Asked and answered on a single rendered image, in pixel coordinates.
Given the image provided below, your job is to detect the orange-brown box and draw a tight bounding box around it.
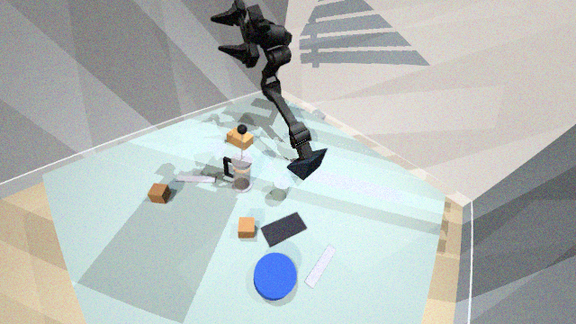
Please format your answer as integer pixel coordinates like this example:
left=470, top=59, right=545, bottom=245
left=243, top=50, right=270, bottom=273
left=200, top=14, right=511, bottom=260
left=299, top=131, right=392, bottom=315
left=227, top=127, right=254, bottom=150

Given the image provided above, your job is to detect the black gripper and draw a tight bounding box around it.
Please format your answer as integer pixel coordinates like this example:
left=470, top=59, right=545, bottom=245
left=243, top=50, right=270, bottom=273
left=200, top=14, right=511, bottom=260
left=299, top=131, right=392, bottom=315
left=211, top=0, right=271, bottom=68

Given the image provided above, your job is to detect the white flat bar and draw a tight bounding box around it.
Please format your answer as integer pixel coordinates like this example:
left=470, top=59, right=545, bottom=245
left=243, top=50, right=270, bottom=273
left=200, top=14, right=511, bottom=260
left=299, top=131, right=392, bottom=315
left=304, top=245, right=336, bottom=288
left=175, top=175, right=216, bottom=184

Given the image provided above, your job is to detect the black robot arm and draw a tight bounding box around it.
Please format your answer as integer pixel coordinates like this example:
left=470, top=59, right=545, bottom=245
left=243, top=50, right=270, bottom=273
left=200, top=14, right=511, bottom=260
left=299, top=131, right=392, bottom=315
left=247, top=4, right=316, bottom=161

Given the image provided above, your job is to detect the blue cylinder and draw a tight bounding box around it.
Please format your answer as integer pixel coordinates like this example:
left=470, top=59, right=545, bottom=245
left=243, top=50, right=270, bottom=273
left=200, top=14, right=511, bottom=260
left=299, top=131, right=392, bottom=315
left=254, top=253, right=297, bottom=301

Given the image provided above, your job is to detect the brown cube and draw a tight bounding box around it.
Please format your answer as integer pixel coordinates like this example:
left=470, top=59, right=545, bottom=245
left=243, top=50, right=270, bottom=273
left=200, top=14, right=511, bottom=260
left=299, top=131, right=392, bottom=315
left=147, top=184, right=171, bottom=203
left=238, top=217, right=255, bottom=239

